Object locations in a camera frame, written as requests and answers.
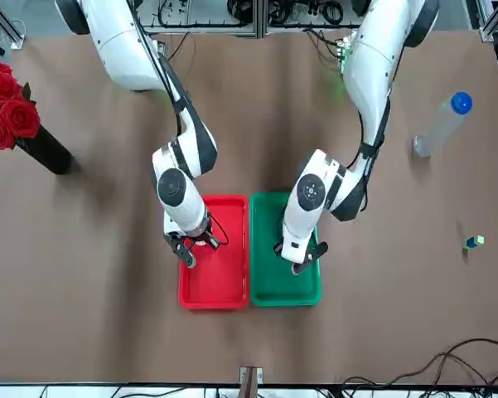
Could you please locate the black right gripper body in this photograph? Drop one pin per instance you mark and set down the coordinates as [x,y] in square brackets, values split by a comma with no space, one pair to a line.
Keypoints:
[190,239]

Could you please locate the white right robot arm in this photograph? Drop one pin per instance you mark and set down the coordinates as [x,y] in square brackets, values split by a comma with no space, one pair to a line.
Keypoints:
[124,54]

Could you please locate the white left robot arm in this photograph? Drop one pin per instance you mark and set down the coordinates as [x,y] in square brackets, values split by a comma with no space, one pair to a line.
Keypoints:
[368,62]

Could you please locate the green plastic tray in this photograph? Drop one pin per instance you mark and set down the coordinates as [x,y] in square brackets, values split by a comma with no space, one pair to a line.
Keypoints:
[281,290]

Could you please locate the red plastic tray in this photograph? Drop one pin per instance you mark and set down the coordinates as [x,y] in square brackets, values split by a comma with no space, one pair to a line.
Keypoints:
[219,286]

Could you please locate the green and blue block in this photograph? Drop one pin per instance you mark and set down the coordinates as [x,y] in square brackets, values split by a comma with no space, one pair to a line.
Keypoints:
[475,241]

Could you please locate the black cylinder vase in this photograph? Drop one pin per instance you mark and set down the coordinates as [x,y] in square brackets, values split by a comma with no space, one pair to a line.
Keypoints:
[49,153]

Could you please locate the clear bottle blue cap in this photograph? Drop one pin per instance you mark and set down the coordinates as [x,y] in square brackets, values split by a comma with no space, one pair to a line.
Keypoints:
[441,126]

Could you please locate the red rose bouquet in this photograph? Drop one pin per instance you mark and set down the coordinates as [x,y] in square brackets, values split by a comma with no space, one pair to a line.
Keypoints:
[4,108]

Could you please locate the grey metal table bracket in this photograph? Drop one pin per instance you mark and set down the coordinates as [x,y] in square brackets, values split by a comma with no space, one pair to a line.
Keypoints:
[250,381]

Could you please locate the aluminium frame rail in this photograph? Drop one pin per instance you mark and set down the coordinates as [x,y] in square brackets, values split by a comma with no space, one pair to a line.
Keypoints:
[260,25]

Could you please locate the aluminium corner post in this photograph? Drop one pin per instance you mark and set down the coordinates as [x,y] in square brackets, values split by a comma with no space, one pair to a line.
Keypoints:
[495,18]
[2,20]

